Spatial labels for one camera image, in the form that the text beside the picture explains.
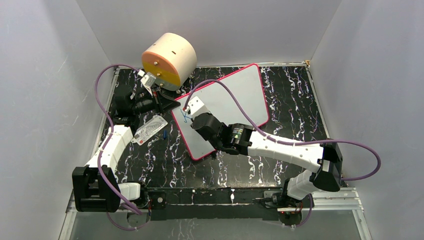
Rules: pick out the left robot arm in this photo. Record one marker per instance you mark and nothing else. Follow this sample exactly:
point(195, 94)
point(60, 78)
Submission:
point(135, 116)

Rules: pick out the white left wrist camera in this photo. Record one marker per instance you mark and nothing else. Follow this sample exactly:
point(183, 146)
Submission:
point(147, 80)

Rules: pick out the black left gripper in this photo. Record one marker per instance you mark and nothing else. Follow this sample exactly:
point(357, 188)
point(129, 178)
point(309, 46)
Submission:
point(161, 103)

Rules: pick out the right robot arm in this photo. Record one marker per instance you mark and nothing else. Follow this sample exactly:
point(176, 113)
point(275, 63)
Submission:
point(322, 162)

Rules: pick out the clear plastic marker package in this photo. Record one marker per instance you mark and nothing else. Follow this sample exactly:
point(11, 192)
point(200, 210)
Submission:
point(149, 129)

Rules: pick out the round pastel drawer cabinet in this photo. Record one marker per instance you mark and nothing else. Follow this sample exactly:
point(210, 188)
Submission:
point(171, 59)

